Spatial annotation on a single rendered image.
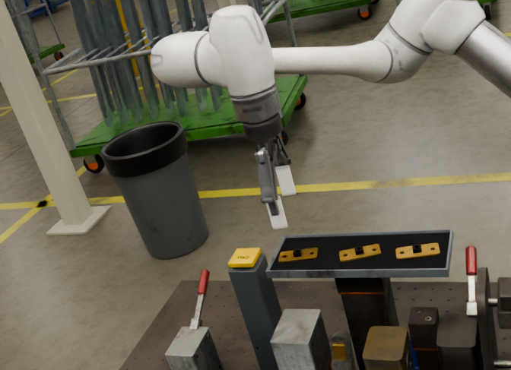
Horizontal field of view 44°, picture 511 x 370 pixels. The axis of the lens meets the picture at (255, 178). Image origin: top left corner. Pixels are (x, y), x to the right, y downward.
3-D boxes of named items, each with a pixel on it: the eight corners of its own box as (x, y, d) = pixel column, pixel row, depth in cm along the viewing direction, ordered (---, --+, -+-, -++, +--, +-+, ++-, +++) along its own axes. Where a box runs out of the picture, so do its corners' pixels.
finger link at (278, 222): (280, 195, 122) (279, 197, 121) (287, 226, 124) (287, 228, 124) (265, 197, 122) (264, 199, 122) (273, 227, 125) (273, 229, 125)
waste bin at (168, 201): (125, 265, 388) (83, 160, 358) (163, 221, 429) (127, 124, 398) (197, 264, 367) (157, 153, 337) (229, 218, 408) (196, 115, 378)
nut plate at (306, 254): (278, 263, 134) (277, 258, 133) (280, 253, 137) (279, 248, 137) (316, 258, 132) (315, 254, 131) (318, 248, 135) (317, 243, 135)
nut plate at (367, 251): (340, 262, 128) (339, 257, 128) (338, 252, 132) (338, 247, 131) (381, 254, 127) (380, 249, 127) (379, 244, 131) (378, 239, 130)
